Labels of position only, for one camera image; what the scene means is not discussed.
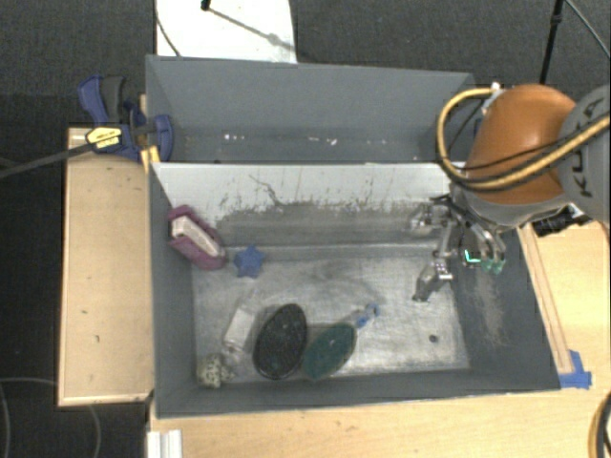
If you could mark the dark green oval disc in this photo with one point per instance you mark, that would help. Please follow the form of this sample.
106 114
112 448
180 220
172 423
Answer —
330 351

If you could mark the blue star-shaped toy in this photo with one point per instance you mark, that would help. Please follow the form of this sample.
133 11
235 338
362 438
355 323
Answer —
249 262

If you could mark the small clear blue-capped bottle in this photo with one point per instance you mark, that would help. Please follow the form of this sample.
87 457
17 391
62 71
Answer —
367 314

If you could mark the pale wood board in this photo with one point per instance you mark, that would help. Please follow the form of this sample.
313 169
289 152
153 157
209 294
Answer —
107 275

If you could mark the speckled white ball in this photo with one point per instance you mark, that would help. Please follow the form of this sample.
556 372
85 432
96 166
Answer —
211 371

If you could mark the grey metal bin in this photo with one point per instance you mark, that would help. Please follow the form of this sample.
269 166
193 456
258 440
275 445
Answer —
391 313

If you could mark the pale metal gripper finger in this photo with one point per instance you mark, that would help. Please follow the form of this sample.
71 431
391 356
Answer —
425 217
433 277

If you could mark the black oval disc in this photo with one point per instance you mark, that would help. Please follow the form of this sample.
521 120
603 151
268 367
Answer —
280 342

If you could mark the purple and white brush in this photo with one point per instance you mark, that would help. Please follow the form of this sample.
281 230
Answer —
195 239

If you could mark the black cylinder on white bracket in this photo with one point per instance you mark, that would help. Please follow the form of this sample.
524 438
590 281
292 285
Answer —
558 221

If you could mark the clear plastic bottle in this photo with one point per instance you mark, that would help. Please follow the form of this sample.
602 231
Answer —
241 325

